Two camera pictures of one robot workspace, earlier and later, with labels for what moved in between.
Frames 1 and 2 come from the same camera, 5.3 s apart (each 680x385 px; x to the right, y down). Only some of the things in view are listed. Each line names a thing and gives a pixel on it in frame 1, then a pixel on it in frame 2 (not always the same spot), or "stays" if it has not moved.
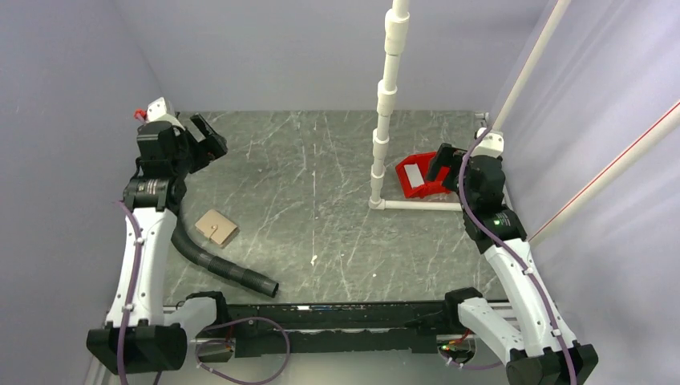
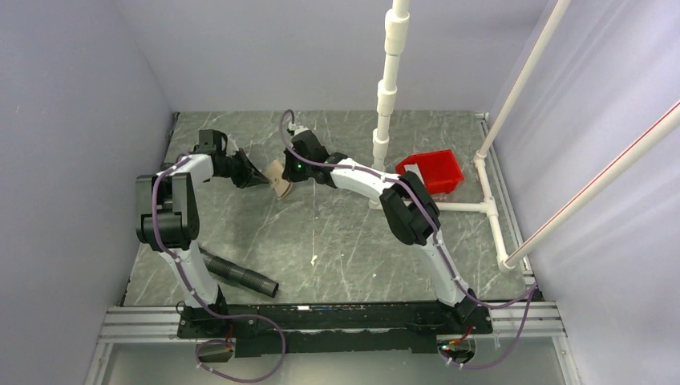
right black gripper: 447,156 → 289,173
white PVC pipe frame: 397,22 stays
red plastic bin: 424,162 stays
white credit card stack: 414,175 stays
